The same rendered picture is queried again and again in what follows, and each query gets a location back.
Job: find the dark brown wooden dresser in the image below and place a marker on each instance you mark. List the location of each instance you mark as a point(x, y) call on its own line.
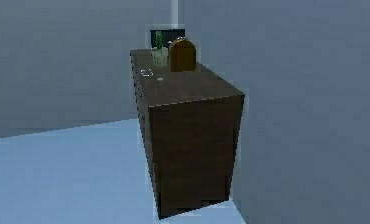
point(193, 140)

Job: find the tiny white speck object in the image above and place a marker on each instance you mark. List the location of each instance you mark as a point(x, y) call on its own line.
point(160, 79)

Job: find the brown arched wooden clock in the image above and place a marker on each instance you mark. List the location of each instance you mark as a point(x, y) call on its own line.
point(182, 57)

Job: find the green cactus in pale pot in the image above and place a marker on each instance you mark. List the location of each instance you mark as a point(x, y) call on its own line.
point(159, 53)

